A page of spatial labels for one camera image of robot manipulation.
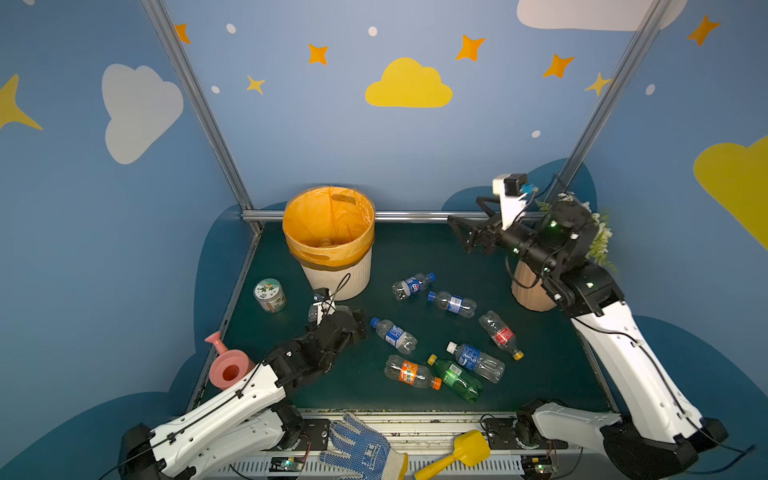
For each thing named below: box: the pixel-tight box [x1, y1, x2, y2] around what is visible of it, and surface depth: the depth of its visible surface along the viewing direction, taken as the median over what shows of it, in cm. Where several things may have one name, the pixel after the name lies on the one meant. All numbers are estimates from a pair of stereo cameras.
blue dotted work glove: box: [319, 412, 409, 480], surface depth 73 cm
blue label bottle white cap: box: [446, 341, 505, 384], surface depth 84 cm
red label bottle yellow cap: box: [479, 310, 524, 361], surface depth 90 cm
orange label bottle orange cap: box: [384, 354, 442, 390], surface depth 82 cm
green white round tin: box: [253, 277, 287, 314], surface depth 95 cm
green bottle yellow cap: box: [427, 354, 483, 403], surface depth 81 cm
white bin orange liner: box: [282, 185, 376, 301], surface depth 93 cm
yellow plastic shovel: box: [414, 430, 491, 479], surface depth 73 cm
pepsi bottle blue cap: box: [392, 272, 436, 300], surface depth 101 cm
